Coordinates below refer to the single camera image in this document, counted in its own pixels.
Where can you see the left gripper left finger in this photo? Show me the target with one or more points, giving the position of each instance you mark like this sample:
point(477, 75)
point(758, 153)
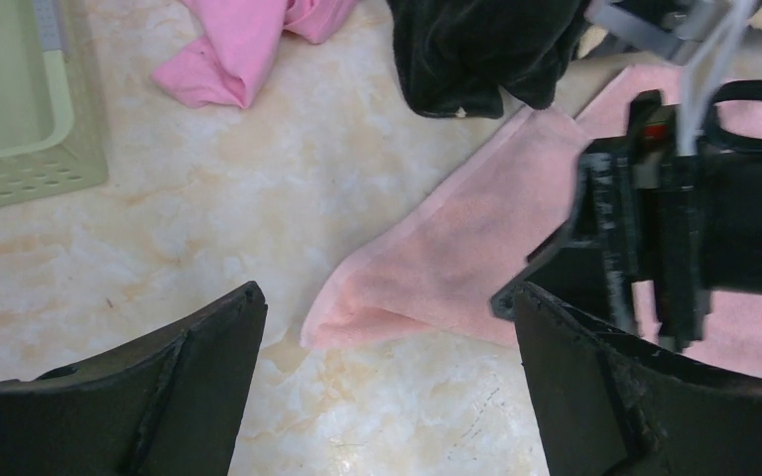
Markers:
point(170, 402)

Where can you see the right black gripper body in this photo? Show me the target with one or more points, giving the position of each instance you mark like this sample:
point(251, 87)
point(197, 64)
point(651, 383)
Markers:
point(689, 224)

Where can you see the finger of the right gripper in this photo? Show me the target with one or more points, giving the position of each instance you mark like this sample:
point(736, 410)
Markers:
point(568, 265)

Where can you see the black blanket with beige flowers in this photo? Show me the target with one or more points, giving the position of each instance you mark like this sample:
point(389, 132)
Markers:
point(461, 56)

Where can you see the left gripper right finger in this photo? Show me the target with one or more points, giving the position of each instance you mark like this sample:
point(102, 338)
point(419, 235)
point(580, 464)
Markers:
point(610, 403)

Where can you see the bright pink crumpled towel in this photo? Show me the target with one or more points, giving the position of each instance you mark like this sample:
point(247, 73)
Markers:
point(229, 63)

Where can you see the green perforated plastic basket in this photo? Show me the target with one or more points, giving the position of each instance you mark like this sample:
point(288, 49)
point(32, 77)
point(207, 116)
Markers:
point(50, 132)

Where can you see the light salmon pink towel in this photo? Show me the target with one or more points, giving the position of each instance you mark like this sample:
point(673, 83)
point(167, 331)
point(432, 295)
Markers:
point(438, 267)

